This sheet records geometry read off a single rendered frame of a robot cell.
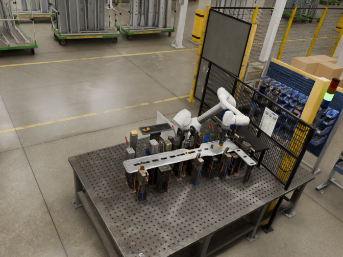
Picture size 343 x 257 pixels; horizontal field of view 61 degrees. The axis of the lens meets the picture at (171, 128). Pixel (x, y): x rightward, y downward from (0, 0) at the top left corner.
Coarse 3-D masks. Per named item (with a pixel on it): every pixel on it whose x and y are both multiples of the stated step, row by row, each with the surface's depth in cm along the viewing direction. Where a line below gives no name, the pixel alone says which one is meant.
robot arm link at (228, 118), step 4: (228, 112) 316; (232, 112) 317; (224, 116) 319; (228, 116) 316; (232, 116) 317; (224, 120) 320; (228, 120) 318; (232, 120) 318; (224, 124) 323; (228, 124) 321
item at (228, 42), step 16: (208, 16) 552; (224, 16) 520; (208, 32) 562; (224, 32) 527; (240, 32) 496; (208, 48) 572; (224, 48) 535; (240, 48) 504; (224, 64) 545; (240, 64) 511; (208, 80) 590; (192, 96) 645; (208, 96) 603
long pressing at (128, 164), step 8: (208, 144) 341; (216, 144) 344; (224, 144) 346; (232, 144) 348; (168, 152) 318; (176, 152) 320; (208, 152) 328; (216, 152) 330; (128, 160) 298; (136, 160) 301; (144, 160) 302; (160, 160) 306; (168, 160) 307; (176, 160) 309; (184, 160) 312; (128, 168) 288; (136, 168) 290
